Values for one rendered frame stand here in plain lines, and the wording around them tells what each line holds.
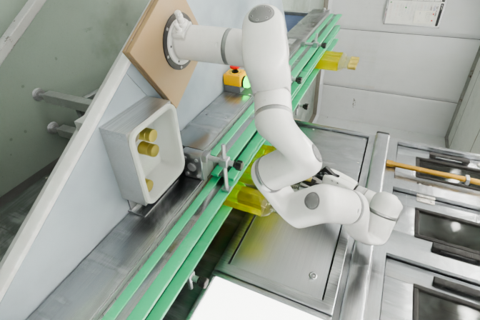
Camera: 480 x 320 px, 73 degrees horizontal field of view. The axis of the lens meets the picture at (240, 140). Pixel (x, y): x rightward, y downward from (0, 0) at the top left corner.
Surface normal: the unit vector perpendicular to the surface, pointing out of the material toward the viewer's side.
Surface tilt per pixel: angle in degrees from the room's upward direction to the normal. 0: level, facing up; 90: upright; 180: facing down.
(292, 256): 90
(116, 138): 90
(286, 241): 89
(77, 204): 0
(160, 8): 0
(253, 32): 98
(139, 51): 0
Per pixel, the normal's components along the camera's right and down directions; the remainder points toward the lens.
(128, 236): -0.04, -0.82
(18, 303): 0.91, 0.21
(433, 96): -0.41, 0.53
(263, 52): -0.20, -0.37
